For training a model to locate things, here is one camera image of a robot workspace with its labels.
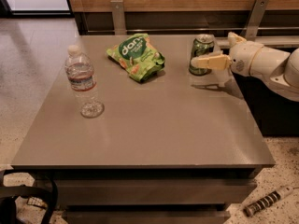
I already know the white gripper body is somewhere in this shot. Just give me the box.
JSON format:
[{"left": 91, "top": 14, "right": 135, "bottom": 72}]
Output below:
[{"left": 229, "top": 41, "right": 263, "bottom": 77}]

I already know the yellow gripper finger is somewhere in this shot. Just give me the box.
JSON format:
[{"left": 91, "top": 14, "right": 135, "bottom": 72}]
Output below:
[
  {"left": 227, "top": 32, "right": 246, "bottom": 47},
  {"left": 191, "top": 54, "right": 232, "bottom": 70}
]

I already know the green soda can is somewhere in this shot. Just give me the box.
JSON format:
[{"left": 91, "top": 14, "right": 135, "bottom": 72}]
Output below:
[{"left": 189, "top": 34, "right": 214, "bottom": 76}]

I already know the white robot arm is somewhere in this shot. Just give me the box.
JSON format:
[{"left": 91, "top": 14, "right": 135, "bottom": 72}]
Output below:
[{"left": 191, "top": 32, "right": 299, "bottom": 102}]

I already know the green snack chip bag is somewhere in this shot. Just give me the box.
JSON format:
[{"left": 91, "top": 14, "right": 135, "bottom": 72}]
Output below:
[{"left": 107, "top": 34, "right": 165, "bottom": 83}]

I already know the clear plastic water bottle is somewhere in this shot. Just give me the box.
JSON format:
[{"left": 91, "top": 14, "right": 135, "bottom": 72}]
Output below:
[{"left": 64, "top": 45, "right": 105, "bottom": 119}]

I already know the grey table drawer unit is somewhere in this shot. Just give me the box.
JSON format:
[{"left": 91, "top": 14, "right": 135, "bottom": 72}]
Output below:
[{"left": 35, "top": 170, "right": 256, "bottom": 224}]

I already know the black chair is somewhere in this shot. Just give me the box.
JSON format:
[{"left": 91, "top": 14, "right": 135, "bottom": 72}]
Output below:
[{"left": 0, "top": 168, "right": 59, "bottom": 224}]

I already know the right metal wall bracket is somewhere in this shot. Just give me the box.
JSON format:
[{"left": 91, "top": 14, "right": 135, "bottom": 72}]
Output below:
[{"left": 242, "top": 0, "right": 270, "bottom": 41}]

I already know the metal wall bracket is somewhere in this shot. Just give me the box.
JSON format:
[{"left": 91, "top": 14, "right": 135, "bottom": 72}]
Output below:
[
  {"left": 242, "top": 0, "right": 270, "bottom": 41},
  {"left": 110, "top": 0, "right": 127, "bottom": 35}
]

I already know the left metal wall bracket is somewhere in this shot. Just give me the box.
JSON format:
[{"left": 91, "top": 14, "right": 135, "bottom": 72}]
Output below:
[{"left": 110, "top": 0, "right": 127, "bottom": 35}]

